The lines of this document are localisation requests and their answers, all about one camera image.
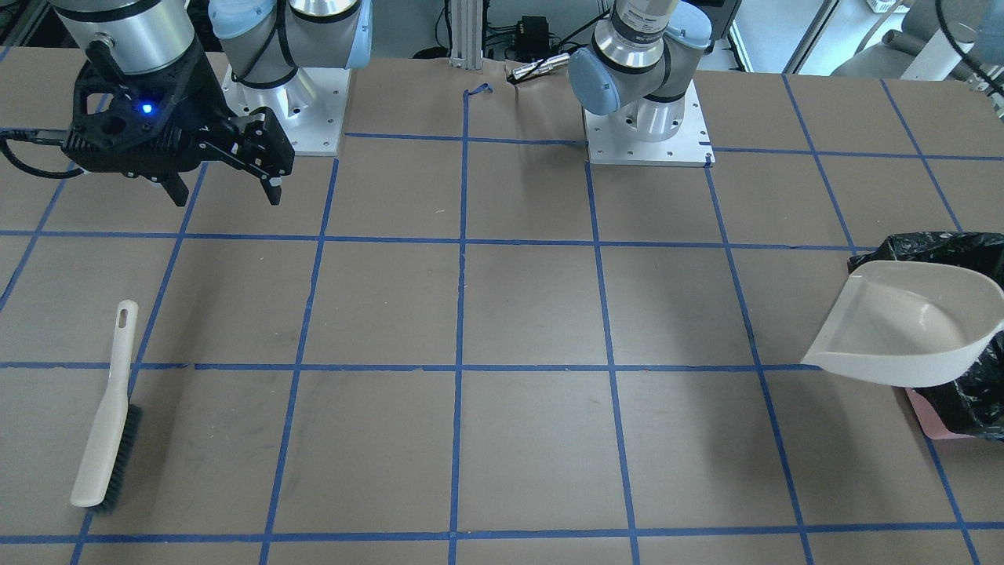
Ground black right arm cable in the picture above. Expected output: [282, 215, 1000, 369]
[0, 129, 83, 180]

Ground pink trash bin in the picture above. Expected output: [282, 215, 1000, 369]
[906, 388, 975, 440]

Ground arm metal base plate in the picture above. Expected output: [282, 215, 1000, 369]
[222, 67, 354, 157]
[582, 80, 716, 167]

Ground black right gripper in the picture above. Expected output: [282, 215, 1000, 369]
[61, 39, 295, 208]

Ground white hand brush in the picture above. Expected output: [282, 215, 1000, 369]
[71, 299, 141, 512]

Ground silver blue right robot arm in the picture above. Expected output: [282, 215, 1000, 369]
[53, 1, 373, 206]

